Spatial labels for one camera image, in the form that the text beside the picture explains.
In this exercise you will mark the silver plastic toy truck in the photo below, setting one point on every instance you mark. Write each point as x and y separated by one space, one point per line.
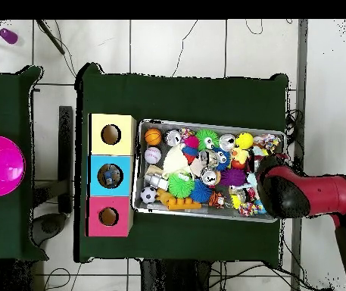
156 181

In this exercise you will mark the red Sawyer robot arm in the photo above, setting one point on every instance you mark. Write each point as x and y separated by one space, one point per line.
321 194

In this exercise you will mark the shallow metal mesh bin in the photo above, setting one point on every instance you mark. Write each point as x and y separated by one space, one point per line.
154 125

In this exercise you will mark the wooden box with three holes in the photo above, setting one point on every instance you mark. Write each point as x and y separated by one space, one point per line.
124 145

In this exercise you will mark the white toy baseball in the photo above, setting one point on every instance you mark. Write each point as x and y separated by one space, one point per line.
152 155

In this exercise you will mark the large green fuzzy eyed ball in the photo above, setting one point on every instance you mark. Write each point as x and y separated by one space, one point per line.
181 185

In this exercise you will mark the orange toy basketball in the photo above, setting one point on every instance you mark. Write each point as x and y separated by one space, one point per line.
153 137

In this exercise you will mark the small green fuzzy eyed ball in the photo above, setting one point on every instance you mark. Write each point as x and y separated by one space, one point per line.
206 139

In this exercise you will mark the black and white soccer ball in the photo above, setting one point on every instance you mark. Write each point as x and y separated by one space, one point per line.
148 195

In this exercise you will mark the blue fuzzy eyed ball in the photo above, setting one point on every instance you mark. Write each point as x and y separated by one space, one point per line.
222 157

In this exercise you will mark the purple spiky ball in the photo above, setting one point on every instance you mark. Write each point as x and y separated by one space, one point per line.
231 177

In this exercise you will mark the dark green tablecloth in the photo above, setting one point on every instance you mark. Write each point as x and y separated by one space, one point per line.
190 97
9 227

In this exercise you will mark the yellow smiley ball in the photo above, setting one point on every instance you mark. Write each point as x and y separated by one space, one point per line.
244 141

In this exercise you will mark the black rod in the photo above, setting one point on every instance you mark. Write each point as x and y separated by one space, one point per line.
51 37

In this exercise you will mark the pink plastic object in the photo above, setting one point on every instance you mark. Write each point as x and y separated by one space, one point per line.
0 166

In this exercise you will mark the purple bottle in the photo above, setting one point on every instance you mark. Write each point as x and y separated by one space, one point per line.
8 35

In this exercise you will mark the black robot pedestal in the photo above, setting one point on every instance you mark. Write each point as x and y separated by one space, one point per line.
172 275

